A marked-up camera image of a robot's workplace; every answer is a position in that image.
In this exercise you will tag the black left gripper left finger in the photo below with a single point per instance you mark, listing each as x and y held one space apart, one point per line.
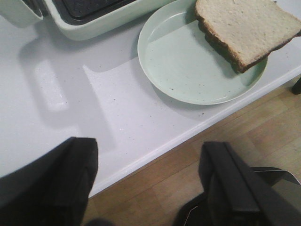
53 190

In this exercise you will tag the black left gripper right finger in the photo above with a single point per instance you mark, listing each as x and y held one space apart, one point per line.
238 195

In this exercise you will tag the bread slice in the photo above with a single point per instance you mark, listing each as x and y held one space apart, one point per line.
247 30

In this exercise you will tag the breakfast maker hinged lid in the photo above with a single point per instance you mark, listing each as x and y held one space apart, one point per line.
21 13

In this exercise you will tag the light green breakfast maker base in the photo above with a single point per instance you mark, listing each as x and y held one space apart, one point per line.
84 19

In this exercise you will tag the light green round plate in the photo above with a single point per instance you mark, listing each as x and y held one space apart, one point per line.
177 59

